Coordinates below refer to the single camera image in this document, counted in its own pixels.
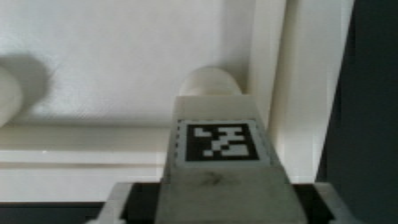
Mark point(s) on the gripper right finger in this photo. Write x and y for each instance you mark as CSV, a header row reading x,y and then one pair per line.
x,y
324,205

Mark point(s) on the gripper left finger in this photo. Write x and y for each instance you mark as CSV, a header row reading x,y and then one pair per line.
x,y
131,205

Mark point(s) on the white table leg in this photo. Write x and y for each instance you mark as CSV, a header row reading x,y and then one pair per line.
x,y
225,182

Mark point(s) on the white square tabletop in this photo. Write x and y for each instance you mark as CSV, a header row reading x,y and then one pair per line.
x,y
102,54

